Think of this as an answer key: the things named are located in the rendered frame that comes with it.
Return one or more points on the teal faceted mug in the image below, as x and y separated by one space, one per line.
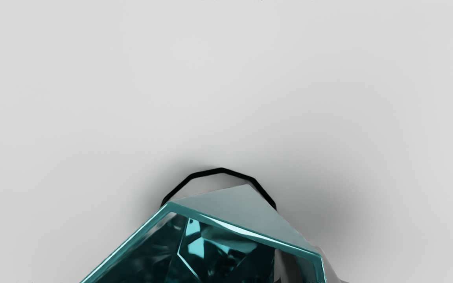
226 243

